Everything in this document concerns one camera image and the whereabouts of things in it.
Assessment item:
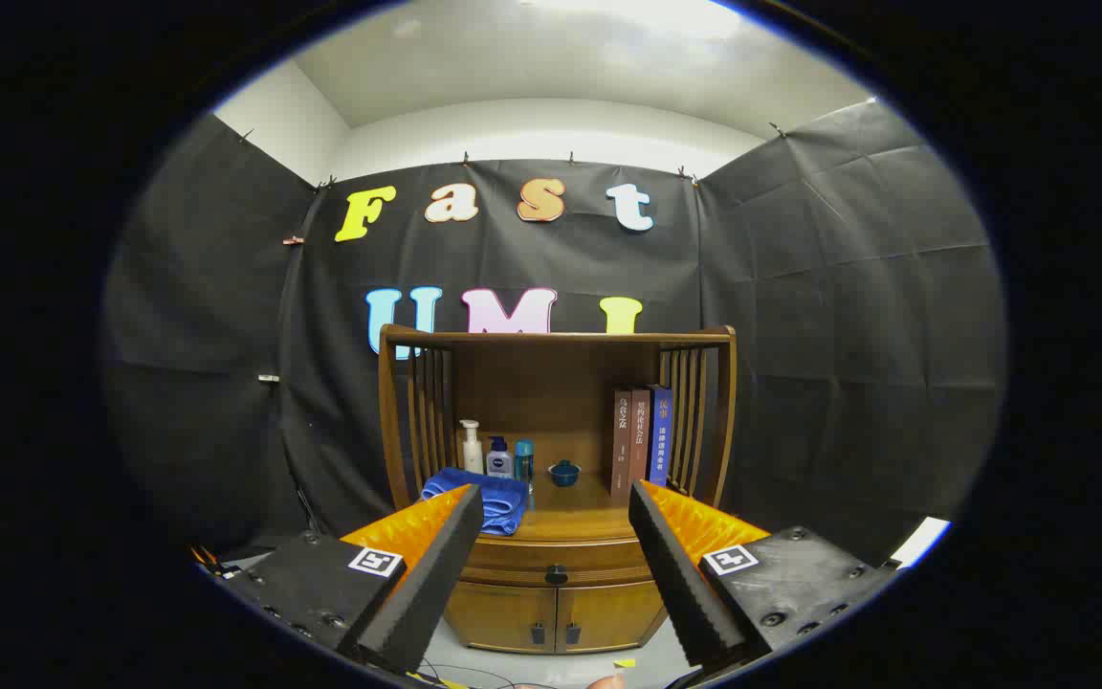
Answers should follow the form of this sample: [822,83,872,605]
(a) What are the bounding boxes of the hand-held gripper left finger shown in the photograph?
[211,483,485,676]

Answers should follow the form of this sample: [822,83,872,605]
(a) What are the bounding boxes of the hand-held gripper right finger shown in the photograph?
[628,478,901,671]

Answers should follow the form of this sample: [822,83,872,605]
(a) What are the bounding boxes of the wooden cabinet door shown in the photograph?
[444,581,558,655]
[556,579,667,655]

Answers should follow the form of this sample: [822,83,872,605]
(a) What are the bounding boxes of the wooden countertop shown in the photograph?
[415,467,710,543]

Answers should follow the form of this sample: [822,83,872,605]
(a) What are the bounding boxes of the brown wooden cabinet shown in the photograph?
[378,323,738,656]

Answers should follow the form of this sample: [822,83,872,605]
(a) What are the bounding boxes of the folded blue towel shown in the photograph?
[420,467,529,537]

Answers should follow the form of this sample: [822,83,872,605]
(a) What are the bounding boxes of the blue book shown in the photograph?
[649,385,674,487]

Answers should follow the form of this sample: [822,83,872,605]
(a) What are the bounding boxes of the light brown book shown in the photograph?
[629,388,652,489]

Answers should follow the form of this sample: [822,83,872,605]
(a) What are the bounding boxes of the dark brown book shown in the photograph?
[611,388,633,499]

